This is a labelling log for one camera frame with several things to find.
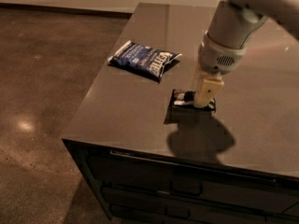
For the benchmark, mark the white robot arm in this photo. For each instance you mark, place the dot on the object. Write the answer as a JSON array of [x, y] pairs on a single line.
[[224, 42]]

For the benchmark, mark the dark cabinet with drawers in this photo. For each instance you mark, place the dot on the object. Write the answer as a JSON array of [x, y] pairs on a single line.
[[158, 189]]

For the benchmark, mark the blue chips bag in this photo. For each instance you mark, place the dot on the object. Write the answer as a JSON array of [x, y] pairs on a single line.
[[142, 59]]

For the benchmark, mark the black rxbar chocolate bar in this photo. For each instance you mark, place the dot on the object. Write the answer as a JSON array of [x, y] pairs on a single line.
[[185, 99]]

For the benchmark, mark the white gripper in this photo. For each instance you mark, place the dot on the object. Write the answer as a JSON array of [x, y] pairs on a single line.
[[216, 57]]

